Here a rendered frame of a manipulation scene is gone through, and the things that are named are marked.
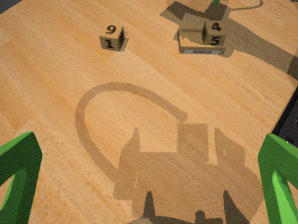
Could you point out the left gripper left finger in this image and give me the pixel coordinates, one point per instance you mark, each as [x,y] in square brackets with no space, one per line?
[20,158]

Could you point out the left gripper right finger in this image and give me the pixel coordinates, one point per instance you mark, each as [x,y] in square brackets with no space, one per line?
[278,162]

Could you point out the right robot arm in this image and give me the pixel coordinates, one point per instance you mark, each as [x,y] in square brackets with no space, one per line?
[288,129]

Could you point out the brown number cube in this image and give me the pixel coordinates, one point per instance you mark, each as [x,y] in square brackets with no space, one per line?
[213,33]
[112,36]

